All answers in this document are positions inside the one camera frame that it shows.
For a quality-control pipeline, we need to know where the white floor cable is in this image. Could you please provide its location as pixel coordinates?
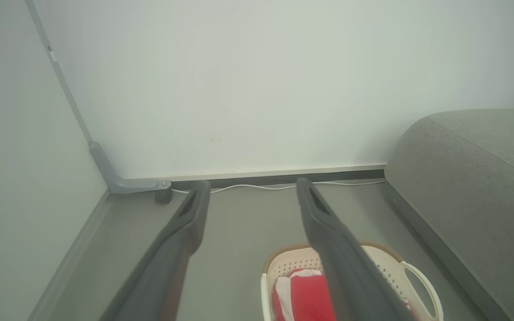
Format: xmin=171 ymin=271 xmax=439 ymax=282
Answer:
xmin=171 ymin=180 xmax=386 ymax=194

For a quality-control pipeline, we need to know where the grey fabric sofa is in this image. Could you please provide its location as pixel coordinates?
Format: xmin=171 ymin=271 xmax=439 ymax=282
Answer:
xmin=384 ymin=108 xmax=514 ymax=321

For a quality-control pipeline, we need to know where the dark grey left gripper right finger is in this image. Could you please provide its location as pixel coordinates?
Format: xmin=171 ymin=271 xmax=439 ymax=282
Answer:
xmin=296 ymin=178 xmax=416 ymax=321

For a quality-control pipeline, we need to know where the grey metal frame bracket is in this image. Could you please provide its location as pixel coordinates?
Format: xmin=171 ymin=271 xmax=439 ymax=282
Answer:
xmin=25 ymin=0 xmax=171 ymax=194

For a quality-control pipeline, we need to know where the cream plastic laundry basket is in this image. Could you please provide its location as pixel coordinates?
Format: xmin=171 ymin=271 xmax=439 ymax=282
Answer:
xmin=261 ymin=243 xmax=444 ymax=321

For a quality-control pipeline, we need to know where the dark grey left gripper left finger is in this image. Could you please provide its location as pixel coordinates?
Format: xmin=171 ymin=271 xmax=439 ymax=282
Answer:
xmin=99 ymin=180 xmax=211 ymax=321

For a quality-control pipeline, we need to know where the red and white garment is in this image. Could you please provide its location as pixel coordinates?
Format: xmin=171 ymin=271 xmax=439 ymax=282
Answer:
xmin=272 ymin=268 xmax=411 ymax=321

